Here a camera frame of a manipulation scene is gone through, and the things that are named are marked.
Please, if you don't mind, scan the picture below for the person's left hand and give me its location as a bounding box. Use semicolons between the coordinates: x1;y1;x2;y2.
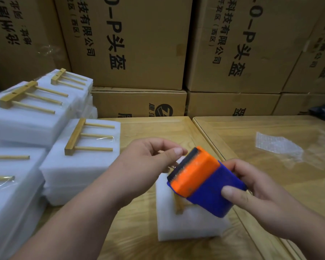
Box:
105;138;187;209

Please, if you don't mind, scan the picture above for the person's right hand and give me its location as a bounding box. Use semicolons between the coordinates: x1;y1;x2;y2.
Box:
221;159;315;239

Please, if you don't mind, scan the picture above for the orange and blue tape dispenser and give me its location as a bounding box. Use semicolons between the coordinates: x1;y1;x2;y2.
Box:
167;146;248;218

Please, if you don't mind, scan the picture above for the person's left forearm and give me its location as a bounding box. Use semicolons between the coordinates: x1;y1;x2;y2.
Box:
11;181;132;260

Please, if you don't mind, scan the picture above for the clear plastic wrap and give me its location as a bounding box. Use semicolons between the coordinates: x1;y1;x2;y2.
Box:
255;131;305;163

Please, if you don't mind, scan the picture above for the stack of brown cardboard boxes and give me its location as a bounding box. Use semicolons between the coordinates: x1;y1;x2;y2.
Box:
0;0;325;118

